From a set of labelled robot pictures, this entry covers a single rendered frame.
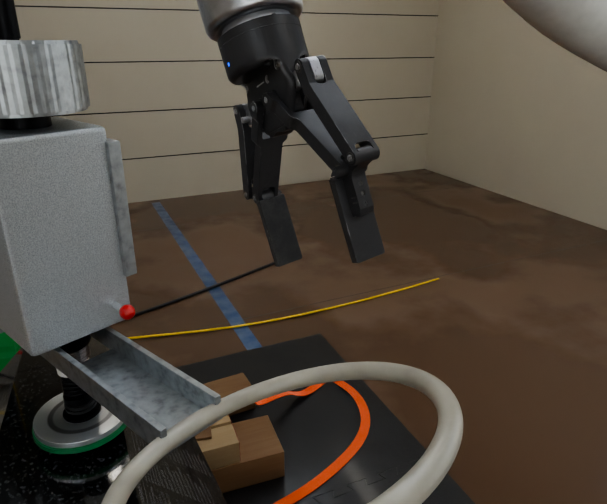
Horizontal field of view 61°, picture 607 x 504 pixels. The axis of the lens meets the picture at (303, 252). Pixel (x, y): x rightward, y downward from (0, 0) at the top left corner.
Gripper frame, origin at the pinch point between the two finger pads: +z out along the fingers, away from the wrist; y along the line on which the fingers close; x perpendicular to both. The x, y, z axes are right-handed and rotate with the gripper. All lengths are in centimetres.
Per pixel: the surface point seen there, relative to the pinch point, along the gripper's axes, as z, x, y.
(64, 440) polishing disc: 32, 25, 86
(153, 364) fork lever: 18, 6, 62
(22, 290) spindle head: -3, 23, 67
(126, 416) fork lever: 23, 15, 52
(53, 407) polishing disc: 27, 24, 98
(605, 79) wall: -26, -485, 226
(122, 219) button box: -10, 2, 68
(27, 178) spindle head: -21, 16, 61
